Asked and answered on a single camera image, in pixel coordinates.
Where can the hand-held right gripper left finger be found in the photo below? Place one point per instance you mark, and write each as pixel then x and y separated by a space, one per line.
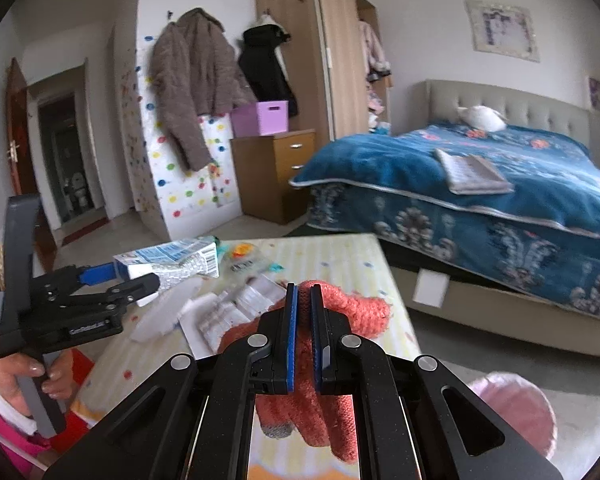
pixel 291 332

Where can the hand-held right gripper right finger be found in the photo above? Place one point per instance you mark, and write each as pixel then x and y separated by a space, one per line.
pixel 316 340

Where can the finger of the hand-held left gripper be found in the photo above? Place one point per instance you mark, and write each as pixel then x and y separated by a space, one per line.
pixel 99 274
pixel 140 286

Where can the blue white tissue packet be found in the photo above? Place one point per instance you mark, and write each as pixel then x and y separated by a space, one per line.
pixel 180 255

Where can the coral knit glove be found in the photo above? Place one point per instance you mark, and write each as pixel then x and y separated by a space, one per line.
pixel 362 310

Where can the pink lined trash bin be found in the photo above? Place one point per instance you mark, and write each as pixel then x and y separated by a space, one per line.
pixel 520 410

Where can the person's left forearm pink sleeve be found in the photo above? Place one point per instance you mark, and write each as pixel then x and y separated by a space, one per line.
pixel 0 430

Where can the person's left hand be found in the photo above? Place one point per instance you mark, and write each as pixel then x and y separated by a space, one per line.
pixel 10 377

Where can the clear plastic blister packaging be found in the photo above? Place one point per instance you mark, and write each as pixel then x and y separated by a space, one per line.
pixel 230 310

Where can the yellow striped dotted tablecloth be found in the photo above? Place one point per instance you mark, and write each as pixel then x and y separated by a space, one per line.
pixel 340 260

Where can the clear snack wrapper orange print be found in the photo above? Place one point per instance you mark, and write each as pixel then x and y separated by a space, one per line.
pixel 245 260

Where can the white polka dot cabinet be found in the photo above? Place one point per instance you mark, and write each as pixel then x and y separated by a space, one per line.
pixel 200 195

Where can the white bed tag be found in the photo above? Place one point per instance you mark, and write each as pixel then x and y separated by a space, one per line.
pixel 430 287

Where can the wooden nightstand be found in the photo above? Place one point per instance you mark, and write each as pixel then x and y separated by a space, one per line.
pixel 265 175

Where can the brown wooden door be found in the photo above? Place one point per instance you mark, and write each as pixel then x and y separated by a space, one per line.
pixel 20 125

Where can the teal floral blanket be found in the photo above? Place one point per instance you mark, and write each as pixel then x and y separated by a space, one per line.
pixel 380 165

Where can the pink storage box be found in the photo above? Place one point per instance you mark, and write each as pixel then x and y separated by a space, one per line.
pixel 260 120

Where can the brown quilted coat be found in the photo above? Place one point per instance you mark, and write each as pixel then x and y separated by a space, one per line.
pixel 190 75

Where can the folded grey cloth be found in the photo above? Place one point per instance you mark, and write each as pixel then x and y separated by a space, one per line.
pixel 472 172

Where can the black coat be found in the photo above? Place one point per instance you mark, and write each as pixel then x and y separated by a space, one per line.
pixel 265 70

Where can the white pillow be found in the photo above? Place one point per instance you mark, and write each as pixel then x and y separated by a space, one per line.
pixel 482 117

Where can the hanging clothes in wardrobe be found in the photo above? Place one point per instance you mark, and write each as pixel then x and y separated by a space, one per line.
pixel 375 55

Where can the wooden wardrobe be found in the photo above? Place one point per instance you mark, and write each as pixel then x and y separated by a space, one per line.
pixel 300 35

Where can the beige upholstered bed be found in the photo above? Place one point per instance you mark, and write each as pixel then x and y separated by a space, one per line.
pixel 510 102

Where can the large framed wall picture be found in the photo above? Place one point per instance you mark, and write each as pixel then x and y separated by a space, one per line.
pixel 502 30

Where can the small wall picture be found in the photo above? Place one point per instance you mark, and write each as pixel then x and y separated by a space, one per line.
pixel 596 95

